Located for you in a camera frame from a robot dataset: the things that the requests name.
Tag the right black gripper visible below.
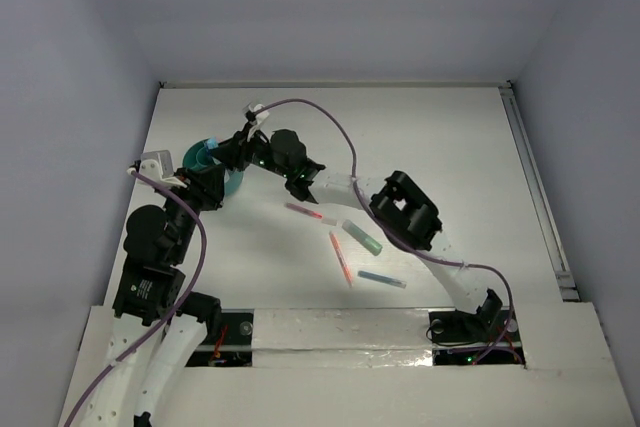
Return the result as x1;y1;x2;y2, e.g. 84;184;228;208
211;120;292;178

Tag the green round pen holder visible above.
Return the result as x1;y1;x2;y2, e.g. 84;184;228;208
182;139;244;196

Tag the pink gel pen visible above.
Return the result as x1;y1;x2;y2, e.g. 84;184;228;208
284;202;338;226

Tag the green highlighter marker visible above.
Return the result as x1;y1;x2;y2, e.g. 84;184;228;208
342;219;383;256

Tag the orange red pen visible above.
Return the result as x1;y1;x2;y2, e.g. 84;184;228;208
329;231;353;288

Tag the blue gel pen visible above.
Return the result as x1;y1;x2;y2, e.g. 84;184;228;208
357;270;406;289

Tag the blue highlighter marker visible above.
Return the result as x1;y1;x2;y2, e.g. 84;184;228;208
205;137;219;150

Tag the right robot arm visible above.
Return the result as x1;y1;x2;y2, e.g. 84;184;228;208
207;129;514;346

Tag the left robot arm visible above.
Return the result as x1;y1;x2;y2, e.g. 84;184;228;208
64;159;225;426

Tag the white foil front panel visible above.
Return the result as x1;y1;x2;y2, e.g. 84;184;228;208
251;308;433;369

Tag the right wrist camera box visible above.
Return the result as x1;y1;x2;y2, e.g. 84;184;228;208
243;103;269;140

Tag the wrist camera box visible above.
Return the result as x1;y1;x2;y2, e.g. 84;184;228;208
243;103;269;140
127;150;186;188

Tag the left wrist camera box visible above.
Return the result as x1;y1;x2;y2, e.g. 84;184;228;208
127;150;186;188

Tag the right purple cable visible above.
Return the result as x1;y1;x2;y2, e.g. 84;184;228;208
257;98;515;366

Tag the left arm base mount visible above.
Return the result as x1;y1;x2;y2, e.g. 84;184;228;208
186;310;254;367

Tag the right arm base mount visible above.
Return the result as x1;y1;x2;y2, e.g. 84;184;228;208
425;309;526;366

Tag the metal side rail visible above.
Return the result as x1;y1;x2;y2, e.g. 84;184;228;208
498;82;581;303

